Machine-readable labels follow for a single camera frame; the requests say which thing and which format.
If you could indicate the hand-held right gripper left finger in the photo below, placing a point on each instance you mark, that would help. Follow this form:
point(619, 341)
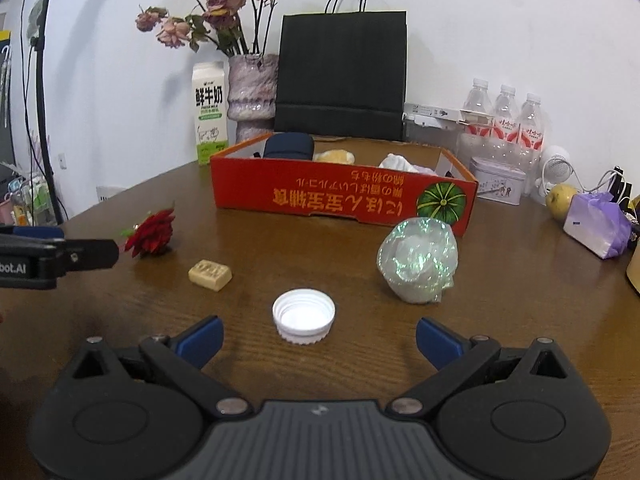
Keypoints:
point(207, 336)

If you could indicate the cluttered desk organizer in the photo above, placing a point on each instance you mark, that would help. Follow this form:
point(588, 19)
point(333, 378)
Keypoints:
point(27, 200)

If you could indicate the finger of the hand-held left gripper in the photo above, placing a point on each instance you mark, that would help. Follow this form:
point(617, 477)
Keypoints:
point(37, 232)
point(90, 256)

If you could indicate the dark blue case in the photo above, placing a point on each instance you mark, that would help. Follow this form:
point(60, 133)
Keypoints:
point(287, 147)

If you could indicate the yellow white plush toy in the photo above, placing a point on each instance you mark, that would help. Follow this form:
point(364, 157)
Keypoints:
point(334, 156)

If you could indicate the orange cardboard box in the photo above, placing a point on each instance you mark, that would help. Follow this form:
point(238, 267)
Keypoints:
point(325, 195)

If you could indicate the purple plastic bag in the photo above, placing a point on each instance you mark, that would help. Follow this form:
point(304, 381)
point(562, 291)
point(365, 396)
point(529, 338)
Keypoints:
point(597, 222)

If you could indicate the lilac printed tin box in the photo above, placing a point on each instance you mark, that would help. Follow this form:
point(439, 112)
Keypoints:
point(497, 182)

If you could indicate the beige rectangular block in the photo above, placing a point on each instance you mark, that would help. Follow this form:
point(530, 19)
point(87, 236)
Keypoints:
point(210, 275)

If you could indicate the yellow green pear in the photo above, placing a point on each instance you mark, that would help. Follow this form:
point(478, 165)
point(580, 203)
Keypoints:
point(560, 202)

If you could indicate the clear water bottle red label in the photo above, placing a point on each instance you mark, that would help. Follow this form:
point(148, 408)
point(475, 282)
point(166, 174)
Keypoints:
point(477, 105)
point(505, 115)
point(531, 125)

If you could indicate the red artificial flower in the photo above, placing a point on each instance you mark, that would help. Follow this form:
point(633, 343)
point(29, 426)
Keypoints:
point(152, 230)

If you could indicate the white crumpled tissue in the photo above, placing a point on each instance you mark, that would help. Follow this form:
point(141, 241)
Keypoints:
point(400, 162)

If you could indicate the white green milk carton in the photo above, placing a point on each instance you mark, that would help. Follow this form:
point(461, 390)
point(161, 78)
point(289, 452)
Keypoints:
point(210, 110)

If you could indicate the black paper bag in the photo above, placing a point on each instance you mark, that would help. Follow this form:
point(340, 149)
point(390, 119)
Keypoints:
point(340, 70)

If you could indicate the small black device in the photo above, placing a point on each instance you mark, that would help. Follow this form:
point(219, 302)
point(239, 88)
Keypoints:
point(625, 187)

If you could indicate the white wall socket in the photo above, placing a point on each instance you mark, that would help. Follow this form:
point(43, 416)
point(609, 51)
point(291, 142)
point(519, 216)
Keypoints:
point(63, 160)

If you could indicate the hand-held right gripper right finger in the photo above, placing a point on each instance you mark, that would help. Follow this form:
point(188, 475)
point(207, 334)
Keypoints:
point(433, 340)

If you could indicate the dried pink rose bouquet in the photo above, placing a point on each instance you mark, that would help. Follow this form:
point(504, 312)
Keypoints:
point(215, 5)

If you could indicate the pink textured glass vase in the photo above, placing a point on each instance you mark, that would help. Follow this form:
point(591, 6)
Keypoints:
point(252, 90)

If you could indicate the clear grain container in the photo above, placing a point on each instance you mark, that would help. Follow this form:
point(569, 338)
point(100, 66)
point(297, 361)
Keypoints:
point(430, 132)

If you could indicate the flat white carton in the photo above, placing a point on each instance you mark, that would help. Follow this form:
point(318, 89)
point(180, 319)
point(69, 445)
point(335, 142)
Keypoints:
point(432, 111)

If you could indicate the black light stand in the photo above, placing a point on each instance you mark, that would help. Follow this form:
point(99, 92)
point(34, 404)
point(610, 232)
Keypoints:
point(42, 110)

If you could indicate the white astronaut desk fan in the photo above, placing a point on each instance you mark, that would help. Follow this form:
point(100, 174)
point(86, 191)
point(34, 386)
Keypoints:
point(555, 165)

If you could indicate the iridescent wrapped ball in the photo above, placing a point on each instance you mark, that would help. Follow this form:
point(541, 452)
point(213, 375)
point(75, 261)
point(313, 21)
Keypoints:
point(417, 260)

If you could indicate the white plastic bottle cap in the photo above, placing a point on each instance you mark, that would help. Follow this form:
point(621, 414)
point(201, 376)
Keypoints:
point(304, 317)

